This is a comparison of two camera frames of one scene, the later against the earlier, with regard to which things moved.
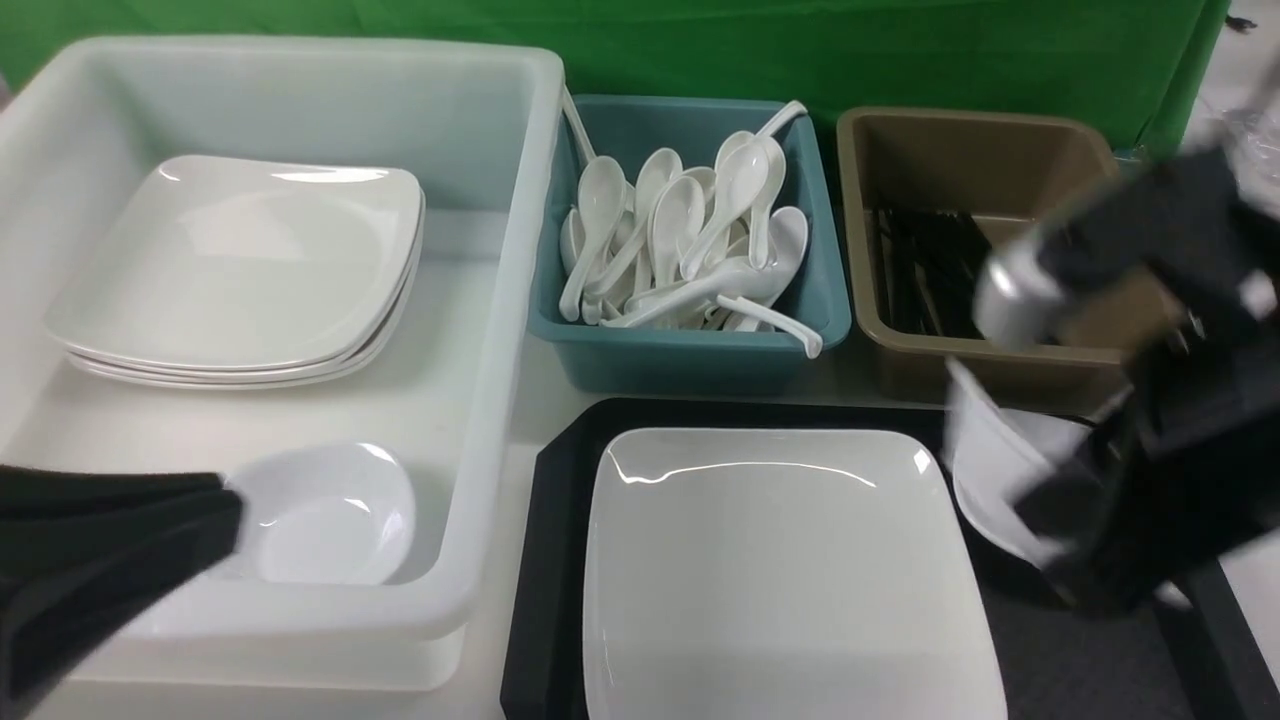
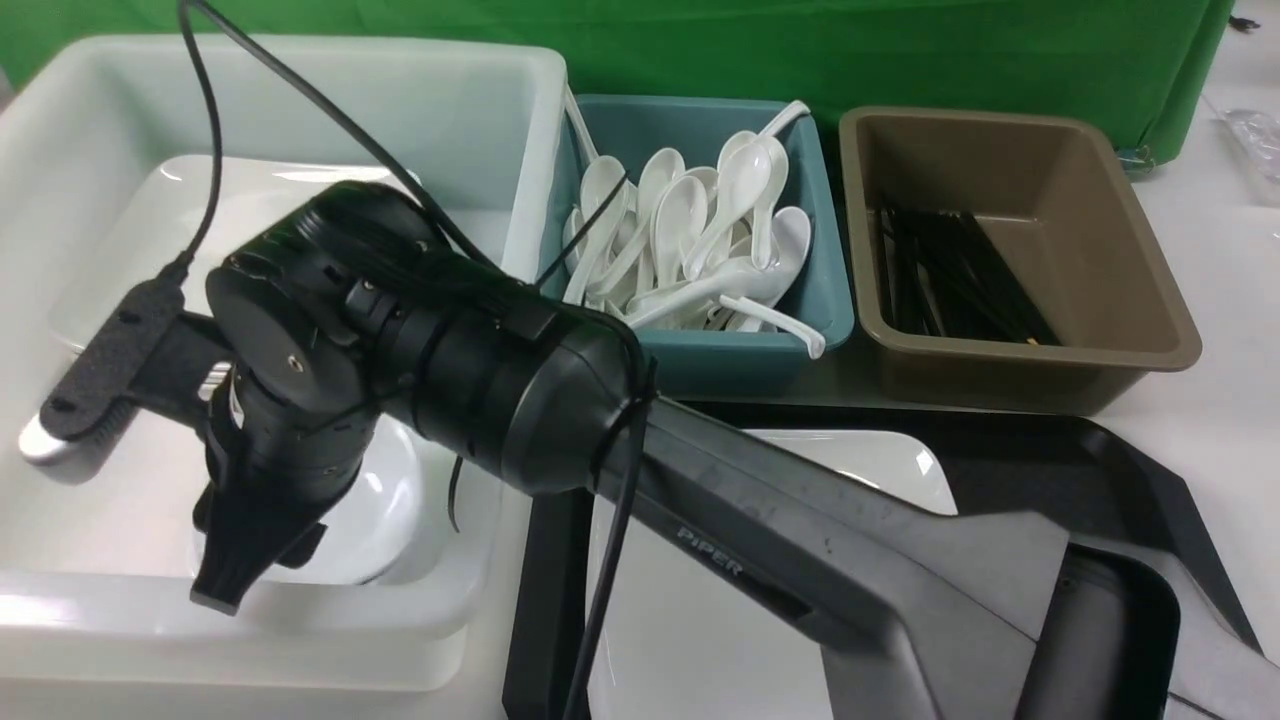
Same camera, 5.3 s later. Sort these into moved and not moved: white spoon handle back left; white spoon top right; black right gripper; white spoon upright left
Moved: black right gripper
Not moved: white spoon upright left; white spoon handle back left; white spoon top right
